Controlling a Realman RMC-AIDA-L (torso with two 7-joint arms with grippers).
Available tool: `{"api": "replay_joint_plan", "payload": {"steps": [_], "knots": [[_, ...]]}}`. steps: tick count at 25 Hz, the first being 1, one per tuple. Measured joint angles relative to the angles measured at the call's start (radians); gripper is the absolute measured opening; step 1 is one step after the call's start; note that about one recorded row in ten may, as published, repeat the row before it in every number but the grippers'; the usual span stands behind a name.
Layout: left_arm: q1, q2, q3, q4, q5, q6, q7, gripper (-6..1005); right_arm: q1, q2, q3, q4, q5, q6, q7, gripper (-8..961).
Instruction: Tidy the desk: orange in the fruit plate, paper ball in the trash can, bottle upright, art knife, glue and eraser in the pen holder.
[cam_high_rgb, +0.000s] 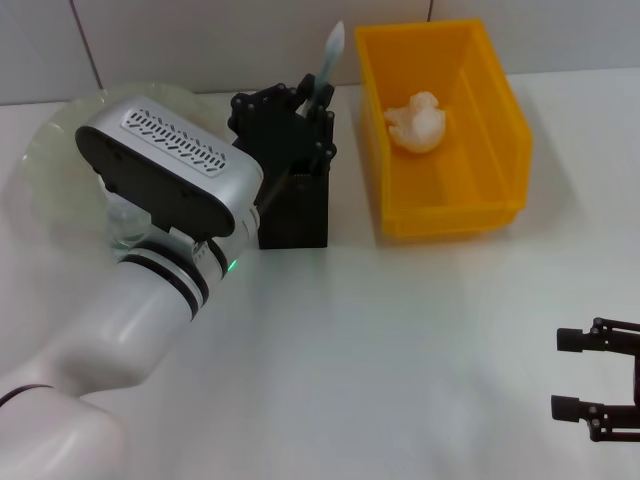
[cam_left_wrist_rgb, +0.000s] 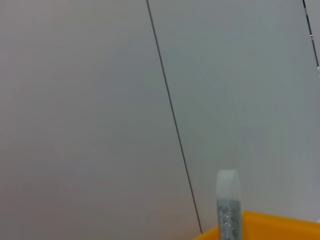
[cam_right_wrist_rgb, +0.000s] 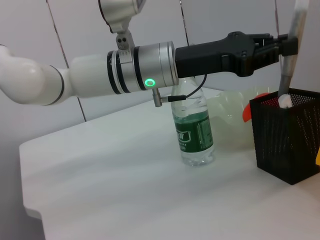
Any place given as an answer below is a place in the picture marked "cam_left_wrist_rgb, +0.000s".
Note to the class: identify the yellow plastic bin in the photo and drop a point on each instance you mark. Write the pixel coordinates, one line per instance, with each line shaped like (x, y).
(275, 227)

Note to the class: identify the grey glitter marker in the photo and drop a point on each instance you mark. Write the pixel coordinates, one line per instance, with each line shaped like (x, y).
(228, 212)

